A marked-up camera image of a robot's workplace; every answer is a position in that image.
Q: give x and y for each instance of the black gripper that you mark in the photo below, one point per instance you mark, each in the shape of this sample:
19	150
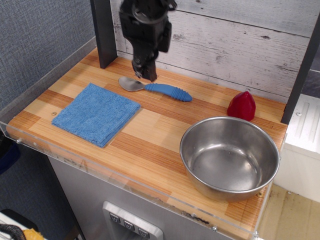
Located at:
148	37

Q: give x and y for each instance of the blue handled metal spoon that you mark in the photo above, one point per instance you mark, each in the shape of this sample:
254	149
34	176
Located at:
132	85

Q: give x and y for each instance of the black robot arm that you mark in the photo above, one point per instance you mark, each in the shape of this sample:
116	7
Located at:
150	8

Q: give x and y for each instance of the folded blue towel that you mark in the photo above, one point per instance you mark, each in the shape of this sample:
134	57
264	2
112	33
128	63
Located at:
96	115

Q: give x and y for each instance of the red plastic cone toy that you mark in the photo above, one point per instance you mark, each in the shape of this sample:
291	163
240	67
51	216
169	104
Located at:
242	106

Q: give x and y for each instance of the stainless steel bowl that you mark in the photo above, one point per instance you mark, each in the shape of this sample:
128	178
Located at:
228	159

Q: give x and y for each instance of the grey toy kitchen cabinet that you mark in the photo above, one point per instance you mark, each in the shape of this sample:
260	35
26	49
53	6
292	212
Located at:
86	195

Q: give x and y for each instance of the silver control panel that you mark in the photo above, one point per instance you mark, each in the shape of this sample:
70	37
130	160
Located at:
124	225

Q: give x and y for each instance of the white metal cabinet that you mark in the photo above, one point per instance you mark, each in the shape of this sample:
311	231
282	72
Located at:
299	170

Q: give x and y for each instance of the dark grey left post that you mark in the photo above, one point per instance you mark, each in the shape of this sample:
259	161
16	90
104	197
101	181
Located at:
104	31

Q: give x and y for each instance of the dark grey post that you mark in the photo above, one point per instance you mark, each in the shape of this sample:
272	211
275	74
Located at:
306	64
104	31

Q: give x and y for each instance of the clear acrylic guard rail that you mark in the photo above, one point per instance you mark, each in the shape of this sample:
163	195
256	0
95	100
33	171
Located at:
143	159

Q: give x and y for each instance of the dark grey right post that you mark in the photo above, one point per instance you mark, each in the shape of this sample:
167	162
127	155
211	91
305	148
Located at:
306	64

